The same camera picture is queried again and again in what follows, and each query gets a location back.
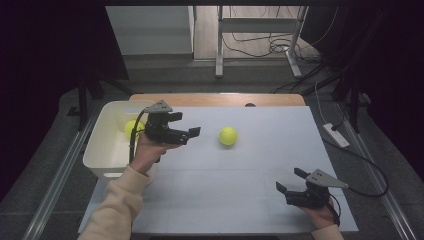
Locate wooden table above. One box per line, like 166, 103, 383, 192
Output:
128, 92, 307, 108

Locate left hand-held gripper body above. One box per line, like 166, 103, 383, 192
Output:
143, 99, 190, 146

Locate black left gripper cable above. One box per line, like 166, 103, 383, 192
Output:
128, 107, 150, 165

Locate person's left hand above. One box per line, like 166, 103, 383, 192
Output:
129, 132, 181, 177

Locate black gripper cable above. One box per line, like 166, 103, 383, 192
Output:
322, 137, 390, 198
128, 107, 150, 165

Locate black stand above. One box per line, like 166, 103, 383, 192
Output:
331, 63, 369, 134
67, 68, 135, 132

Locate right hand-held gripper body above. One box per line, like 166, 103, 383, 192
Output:
284, 168, 350, 210

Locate white power strip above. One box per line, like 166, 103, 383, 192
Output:
322, 122, 351, 149

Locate white metal desk frame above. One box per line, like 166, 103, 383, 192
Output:
214, 5, 309, 80

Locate person's right hand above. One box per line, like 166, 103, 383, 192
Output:
297, 196, 336, 231

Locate white plastic bin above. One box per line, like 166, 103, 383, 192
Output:
82, 99, 158, 185

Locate yellow tennis ball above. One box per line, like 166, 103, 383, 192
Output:
124, 119, 146, 138
218, 126, 239, 147

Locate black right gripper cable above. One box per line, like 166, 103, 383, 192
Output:
322, 137, 390, 198

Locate white cabinet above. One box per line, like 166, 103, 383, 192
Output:
105, 5, 196, 56

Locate black floor cables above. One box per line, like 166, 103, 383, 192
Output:
221, 5, 334, 64

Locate white table mat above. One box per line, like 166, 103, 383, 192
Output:
77, 105, 360, 235

